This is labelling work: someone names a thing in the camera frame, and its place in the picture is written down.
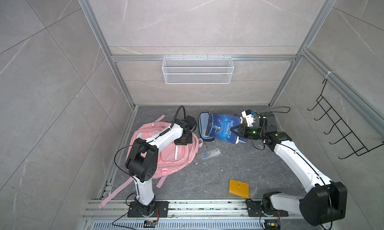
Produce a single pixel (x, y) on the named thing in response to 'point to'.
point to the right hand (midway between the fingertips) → (231, 128)
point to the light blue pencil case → (203, 120)
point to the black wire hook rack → (357, 145)
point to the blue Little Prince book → (219, 126)
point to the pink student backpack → (169, 159)
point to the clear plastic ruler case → (210, 153)
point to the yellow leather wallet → (239, 188)
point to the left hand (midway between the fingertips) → (185, 139)
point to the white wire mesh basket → (197, 70)
